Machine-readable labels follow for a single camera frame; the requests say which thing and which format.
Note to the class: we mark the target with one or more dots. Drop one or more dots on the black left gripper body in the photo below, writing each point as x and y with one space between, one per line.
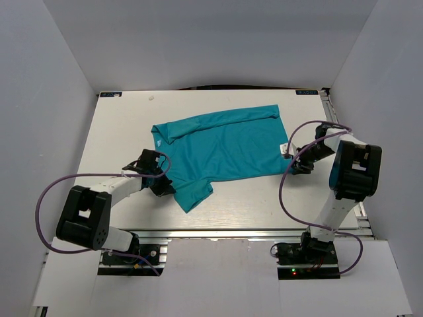
162 185

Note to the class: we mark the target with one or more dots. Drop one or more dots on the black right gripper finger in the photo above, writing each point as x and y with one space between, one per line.
300 170
295 164

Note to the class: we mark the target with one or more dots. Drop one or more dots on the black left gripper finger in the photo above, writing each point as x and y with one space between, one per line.
165 182
164 191

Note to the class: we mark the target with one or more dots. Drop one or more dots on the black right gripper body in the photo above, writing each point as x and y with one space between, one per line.
301 164

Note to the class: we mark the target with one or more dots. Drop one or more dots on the teal t-shirt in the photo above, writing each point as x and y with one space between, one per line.
219 147

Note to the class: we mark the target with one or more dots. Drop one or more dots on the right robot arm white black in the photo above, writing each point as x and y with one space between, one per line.
354 176

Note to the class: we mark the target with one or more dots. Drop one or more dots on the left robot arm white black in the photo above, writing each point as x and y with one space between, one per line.
85 219

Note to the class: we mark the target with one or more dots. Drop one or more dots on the blue table corner label right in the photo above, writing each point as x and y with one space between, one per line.
306 92

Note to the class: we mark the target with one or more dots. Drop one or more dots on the blue table corner label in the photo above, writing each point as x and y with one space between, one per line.
114 94
306 92

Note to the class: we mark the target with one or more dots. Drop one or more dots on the blue table corner label left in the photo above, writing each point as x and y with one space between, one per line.
114 94

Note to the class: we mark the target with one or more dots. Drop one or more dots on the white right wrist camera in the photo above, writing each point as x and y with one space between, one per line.
286 151

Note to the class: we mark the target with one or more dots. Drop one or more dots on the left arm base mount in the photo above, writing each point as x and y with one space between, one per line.
148 261

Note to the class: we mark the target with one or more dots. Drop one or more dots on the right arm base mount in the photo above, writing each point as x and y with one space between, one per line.
296 261

